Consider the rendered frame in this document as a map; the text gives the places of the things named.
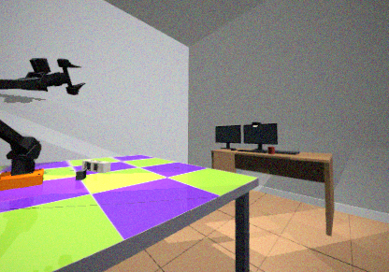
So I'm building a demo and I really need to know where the black two-prong plug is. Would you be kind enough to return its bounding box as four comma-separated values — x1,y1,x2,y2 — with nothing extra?
76,169,87,181

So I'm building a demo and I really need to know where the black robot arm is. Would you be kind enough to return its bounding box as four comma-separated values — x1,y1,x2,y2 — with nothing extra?
0,58,61,176

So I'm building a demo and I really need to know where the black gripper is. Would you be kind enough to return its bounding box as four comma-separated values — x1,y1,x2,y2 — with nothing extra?
52,58,85,95

